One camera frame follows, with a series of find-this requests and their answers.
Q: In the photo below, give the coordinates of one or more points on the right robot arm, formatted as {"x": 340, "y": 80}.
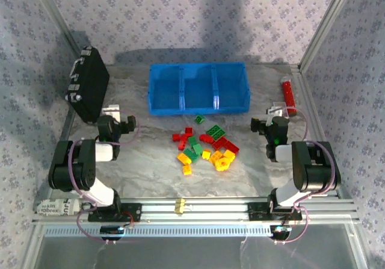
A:
{"x": 285, "y": 193}

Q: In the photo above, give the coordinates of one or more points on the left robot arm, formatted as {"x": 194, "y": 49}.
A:
{"x": 102, "y": 190}

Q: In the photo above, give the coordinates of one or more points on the controller board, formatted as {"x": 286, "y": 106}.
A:
{"x": 279, "y": 230}
{"x": 111, "y": 230}

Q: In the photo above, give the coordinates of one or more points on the blue three-compartment bin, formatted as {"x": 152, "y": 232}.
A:
{"x": 168, "y": 111}

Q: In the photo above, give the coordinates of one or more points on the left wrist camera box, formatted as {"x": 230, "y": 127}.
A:
{"x": 110, "y": 110}

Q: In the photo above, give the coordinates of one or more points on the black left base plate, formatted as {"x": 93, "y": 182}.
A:
{"x": 135, "y": 212}

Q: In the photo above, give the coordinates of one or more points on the yellow round lego brick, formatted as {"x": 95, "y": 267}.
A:
{"x": 223, "y": 164}

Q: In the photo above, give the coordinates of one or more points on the red glitter tube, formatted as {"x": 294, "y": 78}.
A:
{"x": 288, "y": 94}

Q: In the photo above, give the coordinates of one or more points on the small red lego brick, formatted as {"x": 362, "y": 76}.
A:
{"x": 188, "y": 130}

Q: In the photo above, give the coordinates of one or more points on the aluminium upright frame post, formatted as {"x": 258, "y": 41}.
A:
{"x": 54, "y": 10}
{"x": 328, "y": 22}

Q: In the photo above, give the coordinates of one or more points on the black carry case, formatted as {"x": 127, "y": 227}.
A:
{"x": 93, "y": 82}

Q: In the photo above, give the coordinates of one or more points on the small green lego brick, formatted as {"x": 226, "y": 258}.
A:
{"x": 199, "y": 119}

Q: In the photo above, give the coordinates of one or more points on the long yellow lego brick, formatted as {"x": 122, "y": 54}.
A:
{"x": 215, "y": 156}

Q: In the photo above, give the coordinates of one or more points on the left controller board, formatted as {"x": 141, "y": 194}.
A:
{"x": 111, "y": 230}

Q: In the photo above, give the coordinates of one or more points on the red arch lego brick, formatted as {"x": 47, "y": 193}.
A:
{"x": 205, "y": 138}

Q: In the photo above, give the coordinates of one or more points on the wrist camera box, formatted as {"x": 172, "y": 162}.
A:
{"x": 110, "y": 110}
{"x": 278, "y": 109}

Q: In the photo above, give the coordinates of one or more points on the floral patterned backdrop cloth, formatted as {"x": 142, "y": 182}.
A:
{"x": 192, "y": 16}

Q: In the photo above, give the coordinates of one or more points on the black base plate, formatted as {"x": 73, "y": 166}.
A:
{"x": 255, "y": 212}
{"x": 135, "y": 212}

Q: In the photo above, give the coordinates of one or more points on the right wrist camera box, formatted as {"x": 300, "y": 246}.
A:
{"x": 278, "y": 109}

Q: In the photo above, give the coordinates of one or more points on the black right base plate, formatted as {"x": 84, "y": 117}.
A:
{"x": 255, "y": 212}

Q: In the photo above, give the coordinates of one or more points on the yellow connector block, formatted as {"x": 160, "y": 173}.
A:
{"x": 180, "y": 206}

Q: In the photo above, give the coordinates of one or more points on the white label sticker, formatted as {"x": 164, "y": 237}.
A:
{"x": 57, "y": 207}

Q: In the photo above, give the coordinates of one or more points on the large red lego brick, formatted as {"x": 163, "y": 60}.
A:
{"x": 220, "y": 143}
{"x": 232, "y": 147}

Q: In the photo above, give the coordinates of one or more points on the right controller board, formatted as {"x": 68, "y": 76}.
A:
{"x": 279, "y": 230}

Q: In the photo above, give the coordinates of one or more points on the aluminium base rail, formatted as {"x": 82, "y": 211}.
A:
{"x": 216, "y": 212}

